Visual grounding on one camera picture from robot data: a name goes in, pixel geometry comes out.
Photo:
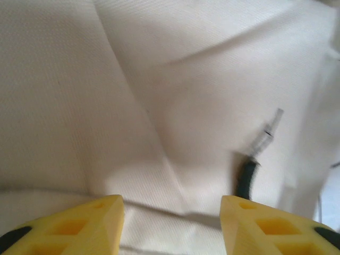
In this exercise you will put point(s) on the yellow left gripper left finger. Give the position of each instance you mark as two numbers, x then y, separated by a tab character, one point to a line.
106	225

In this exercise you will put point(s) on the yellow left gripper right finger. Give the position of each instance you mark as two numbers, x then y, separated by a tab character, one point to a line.
239	231

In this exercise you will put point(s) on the cream canvas backpack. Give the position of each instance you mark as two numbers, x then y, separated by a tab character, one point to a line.
132	93

